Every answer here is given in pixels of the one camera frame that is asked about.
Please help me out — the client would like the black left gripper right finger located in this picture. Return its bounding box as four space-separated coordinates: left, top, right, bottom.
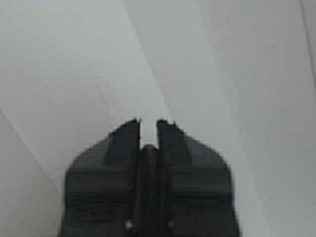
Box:
156 119 241 237

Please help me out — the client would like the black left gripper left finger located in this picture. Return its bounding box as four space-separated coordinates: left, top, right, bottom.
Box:
58 118 140 237

